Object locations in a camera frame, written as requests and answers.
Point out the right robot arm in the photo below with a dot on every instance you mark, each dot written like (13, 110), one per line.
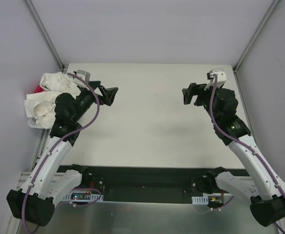
(266, 198)

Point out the left aluminium frame post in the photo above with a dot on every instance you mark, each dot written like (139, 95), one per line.
(44, 34)

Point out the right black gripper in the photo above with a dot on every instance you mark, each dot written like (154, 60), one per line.
(197, 92)

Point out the right white cable duct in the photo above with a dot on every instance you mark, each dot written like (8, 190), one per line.
(200, 200)

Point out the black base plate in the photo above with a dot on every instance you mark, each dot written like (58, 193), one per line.
(145, 185)

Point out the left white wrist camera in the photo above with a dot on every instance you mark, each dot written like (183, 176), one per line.
(83, 75)

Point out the aluminium frame post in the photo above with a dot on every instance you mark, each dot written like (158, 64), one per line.
(264, 20)
(44, 34)

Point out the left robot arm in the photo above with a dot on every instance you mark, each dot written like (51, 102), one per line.
(35, 201)

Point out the left white cable duct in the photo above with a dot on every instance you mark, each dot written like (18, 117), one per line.
(82, 197)

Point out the pink t-shirt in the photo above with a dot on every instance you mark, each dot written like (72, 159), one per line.
(38, 89)

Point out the white t-shirt pile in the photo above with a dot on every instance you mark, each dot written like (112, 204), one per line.
(41, 105)

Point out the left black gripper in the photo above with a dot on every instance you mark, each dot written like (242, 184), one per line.
(99, 91)

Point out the white plastic laundry basket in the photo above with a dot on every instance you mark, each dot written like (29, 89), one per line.
(34, 123)

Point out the white cable duct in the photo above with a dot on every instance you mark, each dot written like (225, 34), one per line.
(82, 197)
(200, 200)

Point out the right aluminium frame post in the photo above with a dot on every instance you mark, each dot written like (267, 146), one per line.
(264, 20)

